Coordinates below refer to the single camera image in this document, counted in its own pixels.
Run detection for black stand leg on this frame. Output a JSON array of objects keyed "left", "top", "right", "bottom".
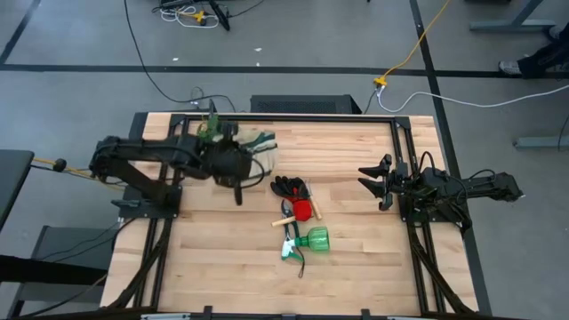
[{"left": 208, "top": 0, "right": 231, "bottom": 32}]

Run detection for yellow extension cord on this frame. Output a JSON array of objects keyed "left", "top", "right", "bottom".
[{"left": 373, "top": 0, "right": 453, "bottom": 88}]

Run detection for dark grey bench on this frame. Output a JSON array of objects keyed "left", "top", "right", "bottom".
[{"left": 0, "top": 224, "right": 119, "bottom": 319}]

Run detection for pruning shears with black strap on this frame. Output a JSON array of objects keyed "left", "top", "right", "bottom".
[{"left": 280, "top": 199, "right": 309, "bottom": 279}]

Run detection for black side table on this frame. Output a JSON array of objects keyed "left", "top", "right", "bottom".
[{"left": 0, "top": 149, "right": 36, "bottom": 230}]

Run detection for yellow cord with black knob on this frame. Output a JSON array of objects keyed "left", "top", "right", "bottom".
[{"left": 30, "top": 156, "right": 125, "bottom": 190}]

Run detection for white cable bundle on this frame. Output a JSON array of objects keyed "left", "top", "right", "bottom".
[{"left": 159, "top": 4, "right": 221, "bottom": 30}]

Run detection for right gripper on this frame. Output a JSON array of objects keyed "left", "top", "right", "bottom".
[{"left": 357, "top": 153, "right": 413, "bottom": 212}]

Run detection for black aluminium table frame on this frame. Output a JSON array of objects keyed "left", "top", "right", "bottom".
[{"left": 106, "top": 113, "right": 479, "bottom": 315}]

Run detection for person's shoe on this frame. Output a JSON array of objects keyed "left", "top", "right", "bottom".
[{"left": 498, "top": 60, "right": 524, "bottom": 76}]

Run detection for long black floor cable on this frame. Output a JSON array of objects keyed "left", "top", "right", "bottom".
[{"left": 123, "top": 0, "right": 236, "bottom": 112}]

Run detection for black and red garden glove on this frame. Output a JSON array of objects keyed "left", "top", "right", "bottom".
[{"left": 269, "top": 175, "right": 312, "bottom": 201}]

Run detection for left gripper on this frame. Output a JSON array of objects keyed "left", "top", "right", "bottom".
[{"left": 207, "top": 123, "right": 254, "bottom": 206}]

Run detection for metal fork wooden handle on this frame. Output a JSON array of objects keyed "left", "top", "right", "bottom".
[{"left": 305, "top": 180, "right": 324, "bottom": 221}]

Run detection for green spray bottle white head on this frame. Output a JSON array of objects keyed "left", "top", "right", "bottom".
[{"left": 280, "top": 225, "right": 331, "bottom": 262}]

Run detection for person's leg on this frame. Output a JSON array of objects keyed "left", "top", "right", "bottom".
[{"left": 517, "top": 39, "right": 569, "bottom": 80}]

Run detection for long white floor cable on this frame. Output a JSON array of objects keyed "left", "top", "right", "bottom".
[{"left": 376, "top": 84, "right": 569, "bottom": 113}]

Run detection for beige gardening bag green trim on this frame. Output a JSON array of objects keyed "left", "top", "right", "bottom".
[{"left": 230, "top": 130, "right": 279, "bottom": 181}]

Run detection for grey desk leg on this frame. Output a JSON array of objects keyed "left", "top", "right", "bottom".
[
  {"left": 469, "top": 0, "right": 557, "bottom": 33},
  {"left": 514, "top": 135, "right": 569, "bottom": 149}
]

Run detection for potted plant white pot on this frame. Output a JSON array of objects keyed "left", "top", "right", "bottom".
[{"left": 196, "top": 113, "right": 223, "bottom": 143}]

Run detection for black perforated metal box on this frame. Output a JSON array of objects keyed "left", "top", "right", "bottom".
[{"left": 249, "top": 93, "right": 364, "bottom": 116}]

